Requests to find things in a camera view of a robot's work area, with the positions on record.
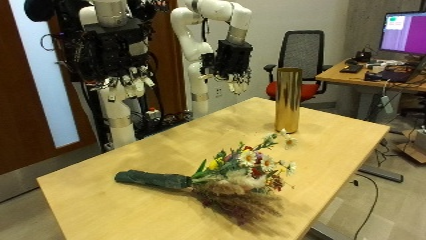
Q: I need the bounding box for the flower bouquet with green wrap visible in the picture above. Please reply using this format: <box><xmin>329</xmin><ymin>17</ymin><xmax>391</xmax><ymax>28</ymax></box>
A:
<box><xmin>113</xmin><ymin>127</ymin><xmax>299</xmax><ymax>228</ymax></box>

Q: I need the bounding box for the tall gold cylinder vase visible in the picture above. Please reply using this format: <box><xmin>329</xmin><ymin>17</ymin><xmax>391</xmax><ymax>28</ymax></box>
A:
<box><xmin>273</xmin><ymin>67</ymin><xmax>305</xmax><ymax>134</ymax></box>

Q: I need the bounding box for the plain brown wooden door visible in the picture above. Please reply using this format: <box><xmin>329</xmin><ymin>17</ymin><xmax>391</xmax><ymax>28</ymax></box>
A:
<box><xmin>145</xmin><ymin>0</ymin><xmax>189</xmax><ymax>116</ymax></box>

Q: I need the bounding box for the office chair with red seat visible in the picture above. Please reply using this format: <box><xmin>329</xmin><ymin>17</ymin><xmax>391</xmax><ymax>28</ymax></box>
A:
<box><xmin>262</xmin><ymin>29</ymin><xmax>334</xmax><ymax>103</ymax></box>

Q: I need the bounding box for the white emergency stop box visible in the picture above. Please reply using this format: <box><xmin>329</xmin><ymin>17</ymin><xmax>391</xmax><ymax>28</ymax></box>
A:
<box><xmin>144</xmin><ymin>106</ymin><xmax>162</xmax><ymax>122</ymax></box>

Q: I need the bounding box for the black keyboard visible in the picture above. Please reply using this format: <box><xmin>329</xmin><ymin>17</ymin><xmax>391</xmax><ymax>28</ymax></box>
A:
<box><xmin>338</xmin><ymin>63</ymin><xmax>365</xmax><ymax>75</ymax></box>

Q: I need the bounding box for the wooden office desk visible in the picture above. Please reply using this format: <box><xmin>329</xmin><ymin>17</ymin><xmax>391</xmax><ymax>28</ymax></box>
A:
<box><xmin>314</xmin><ymin>58</ymin><xmax>426</xmax><ymax>122</ymax></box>

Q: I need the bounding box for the wooden door with frosted glass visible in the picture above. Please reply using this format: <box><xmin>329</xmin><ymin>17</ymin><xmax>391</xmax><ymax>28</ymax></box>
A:
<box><xmin>0</xmin><ymin>0</ymin><xmax>100</xmax><ymax>176</ymax></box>

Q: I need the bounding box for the black desk phone device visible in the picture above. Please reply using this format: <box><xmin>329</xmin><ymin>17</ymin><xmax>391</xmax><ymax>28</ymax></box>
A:
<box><xmin>354</xmin><ymin>49</ymin><xmax>374</xmax><ymax>64</ymax></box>

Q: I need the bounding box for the grey power adapter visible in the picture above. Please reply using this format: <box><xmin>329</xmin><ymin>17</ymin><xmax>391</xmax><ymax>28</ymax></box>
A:
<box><xmin>378</xmin><ymin>95</ymin><xmax>395</xmax><ymax>115</ymax></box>

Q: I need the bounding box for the black laptop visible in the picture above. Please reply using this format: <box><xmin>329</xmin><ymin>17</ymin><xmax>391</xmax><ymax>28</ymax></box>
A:
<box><xmin>379</xmin><ymin>54</ymin><xmax>426</xmax><ymax>84</ymax></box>

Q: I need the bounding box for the computer monitor with purple screen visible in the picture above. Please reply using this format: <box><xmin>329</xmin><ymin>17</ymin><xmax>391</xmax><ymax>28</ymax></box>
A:
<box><xmin>378</xmin><ymin>10</ymin><xmax>426</xmax><ymax>57</ymax></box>

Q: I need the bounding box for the grey table base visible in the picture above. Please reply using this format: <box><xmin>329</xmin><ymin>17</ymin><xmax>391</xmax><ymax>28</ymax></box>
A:
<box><xmin>305</xmin><ymin>136</ymin><xmax>406</xmax><ymax>240</ymax></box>

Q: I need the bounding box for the cardboard box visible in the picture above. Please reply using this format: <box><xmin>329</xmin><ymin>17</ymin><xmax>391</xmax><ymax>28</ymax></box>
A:
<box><xmin>395</xmin><ymin>129</ymin><xmax>426</xmax><ymax>165</ymax></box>

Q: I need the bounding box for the black floor cable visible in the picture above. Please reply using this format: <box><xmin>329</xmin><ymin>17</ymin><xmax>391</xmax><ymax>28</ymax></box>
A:
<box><xmin>351</xmin><ymin>172</ymin><xmax>381</xmax><ymax>240</ymax></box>

